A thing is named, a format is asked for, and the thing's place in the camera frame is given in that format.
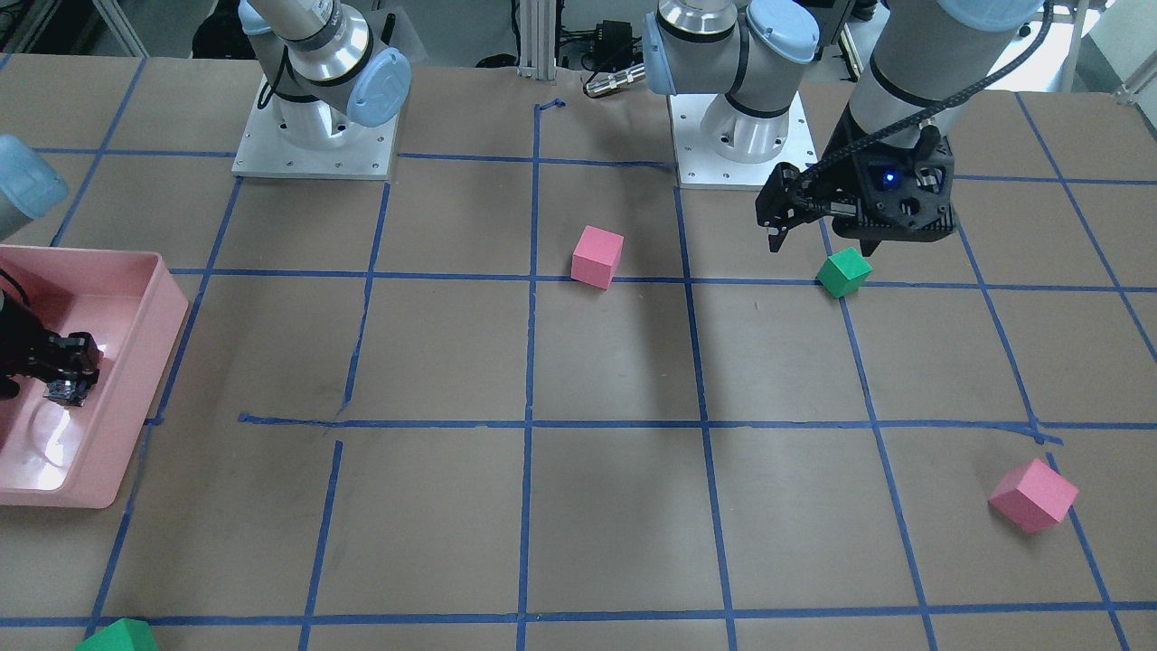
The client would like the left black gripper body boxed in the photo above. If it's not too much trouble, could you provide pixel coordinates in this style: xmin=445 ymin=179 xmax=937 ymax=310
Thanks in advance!
xmin=801 ymin=127 xmax=957 ymax=246

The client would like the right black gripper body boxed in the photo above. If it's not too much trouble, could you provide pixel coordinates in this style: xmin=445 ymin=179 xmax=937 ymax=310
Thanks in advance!
xmin=1 ymin=302 xmax=51 ymax=399

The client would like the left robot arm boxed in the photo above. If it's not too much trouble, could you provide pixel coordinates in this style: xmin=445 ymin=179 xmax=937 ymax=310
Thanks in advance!
xmin=642 ymin=1 xmax=1054 ymax=256

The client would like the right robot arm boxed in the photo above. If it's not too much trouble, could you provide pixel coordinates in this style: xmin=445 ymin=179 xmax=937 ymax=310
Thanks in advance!
xmin=1 ymin=1 xmax=412 ymax=405

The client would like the pink plastic bin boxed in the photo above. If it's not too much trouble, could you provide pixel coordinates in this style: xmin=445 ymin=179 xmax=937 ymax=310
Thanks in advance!
xmin=1 ymin=246 xmax=189 ymax=508

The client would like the pink cube centre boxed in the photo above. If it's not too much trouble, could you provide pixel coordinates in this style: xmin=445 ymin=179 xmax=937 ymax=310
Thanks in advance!
xmin=569 ymin=225 xmax=625 ymax=291

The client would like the pink cube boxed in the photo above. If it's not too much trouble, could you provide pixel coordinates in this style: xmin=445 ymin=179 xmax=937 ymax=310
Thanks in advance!
xmin=569 ymin=225 xmax=625 ymax=291
xmin=988 ymin=458 xmax=1081 ymax=534

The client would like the green cube near bin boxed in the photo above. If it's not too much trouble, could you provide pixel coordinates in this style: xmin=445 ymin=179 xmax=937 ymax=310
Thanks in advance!
xmin=75 ymin=617 xmax=160 ymax=651

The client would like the aluminium frame post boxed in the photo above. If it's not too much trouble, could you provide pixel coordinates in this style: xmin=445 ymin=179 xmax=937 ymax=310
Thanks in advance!
xmin=515 ymin=0 xmax=560 ymax=83

